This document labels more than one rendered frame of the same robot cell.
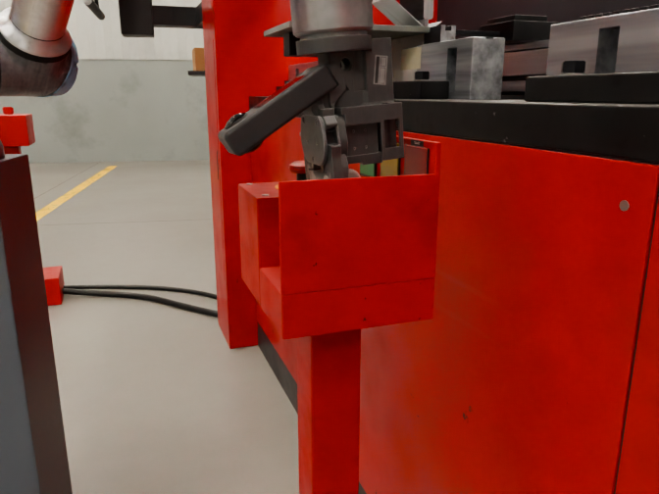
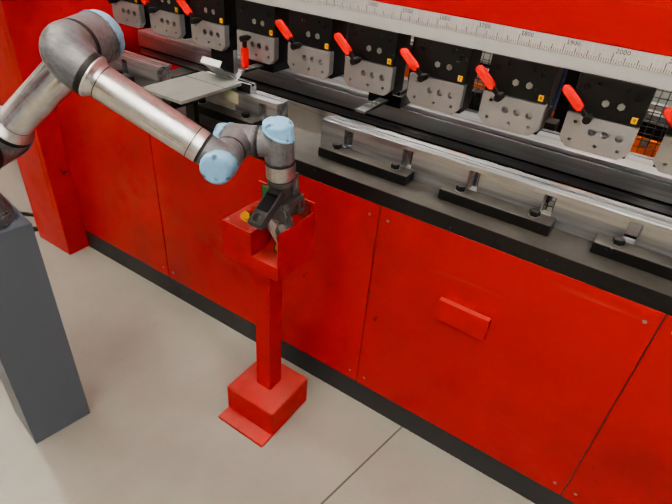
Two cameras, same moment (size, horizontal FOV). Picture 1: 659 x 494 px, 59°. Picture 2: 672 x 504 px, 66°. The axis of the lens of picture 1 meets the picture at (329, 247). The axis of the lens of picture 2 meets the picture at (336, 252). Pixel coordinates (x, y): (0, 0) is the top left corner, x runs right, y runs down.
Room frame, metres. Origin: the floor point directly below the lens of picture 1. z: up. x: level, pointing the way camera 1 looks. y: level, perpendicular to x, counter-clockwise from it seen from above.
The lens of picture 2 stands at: (-0.43, 0.62, 1.54)
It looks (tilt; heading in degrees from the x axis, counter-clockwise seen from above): 35 degrees down; 321
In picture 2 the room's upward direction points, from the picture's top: 5 degrees clockwise
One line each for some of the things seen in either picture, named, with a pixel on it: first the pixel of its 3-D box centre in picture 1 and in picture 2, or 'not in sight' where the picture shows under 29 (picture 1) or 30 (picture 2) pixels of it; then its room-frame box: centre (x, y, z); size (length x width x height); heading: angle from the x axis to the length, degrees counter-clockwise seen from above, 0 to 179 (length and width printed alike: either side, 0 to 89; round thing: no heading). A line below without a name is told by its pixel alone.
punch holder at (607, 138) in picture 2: not in sight; (606, 113); (0.10, -0.56, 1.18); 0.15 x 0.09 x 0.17; 20
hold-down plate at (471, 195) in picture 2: not in sight; (494, 207); (0.24, -0.45, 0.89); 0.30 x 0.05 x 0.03; 20
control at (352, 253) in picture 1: (328, 220); (268, 229); (0.63, 0.00, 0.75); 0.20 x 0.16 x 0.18; 19
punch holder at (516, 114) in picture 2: not in sight; (519, 92); (0.28, -0.49, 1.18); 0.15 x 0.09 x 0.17; 20
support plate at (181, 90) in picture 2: (343, 31); (192, 86); (1.15, -0.03, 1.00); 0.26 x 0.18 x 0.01; 110
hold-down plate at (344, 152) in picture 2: (640, 88); (364, 163); (0.61, -0.32, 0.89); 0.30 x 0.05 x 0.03; 20
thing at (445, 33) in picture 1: (421, 38); (230, 81); (1.18, -0.17, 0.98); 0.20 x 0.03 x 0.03; 20
